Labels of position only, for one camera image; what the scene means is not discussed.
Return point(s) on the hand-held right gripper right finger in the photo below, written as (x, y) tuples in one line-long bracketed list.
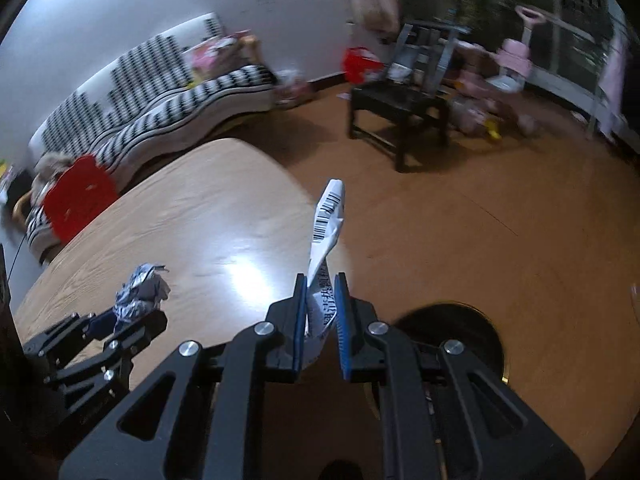
[(342, 330)]

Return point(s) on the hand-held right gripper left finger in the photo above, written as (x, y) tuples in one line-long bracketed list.
[(300, 320)]

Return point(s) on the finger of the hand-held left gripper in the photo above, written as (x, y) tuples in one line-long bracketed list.
[(65, 342), (125, 345)]

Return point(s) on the small silver blue foil wrapper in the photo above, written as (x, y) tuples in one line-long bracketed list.
[(137, 295)]

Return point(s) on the white barcode label paper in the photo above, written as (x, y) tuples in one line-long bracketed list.
[(327, 215)]

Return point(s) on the black trash bin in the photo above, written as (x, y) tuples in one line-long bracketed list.
[(460, 322)]

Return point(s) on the brown plush toy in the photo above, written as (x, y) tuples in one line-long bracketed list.
[(52, 165)]

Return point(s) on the bag of clutter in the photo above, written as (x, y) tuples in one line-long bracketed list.
[(295, 87)]

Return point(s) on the black wooden chair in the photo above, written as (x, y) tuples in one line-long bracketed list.
[(395, 100)]

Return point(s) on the black and white striped sofa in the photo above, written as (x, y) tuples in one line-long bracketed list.
[(150, 110)]

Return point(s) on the red bag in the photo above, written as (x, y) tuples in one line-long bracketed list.
[(360, 65)]

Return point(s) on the pink printed pillow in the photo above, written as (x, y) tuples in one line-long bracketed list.
[(210, 55)]

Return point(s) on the pink toy tricycle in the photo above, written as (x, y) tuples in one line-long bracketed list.
[(512, 57)]

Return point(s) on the pink hanging cloth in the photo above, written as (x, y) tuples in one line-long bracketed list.
[(612, 80)]

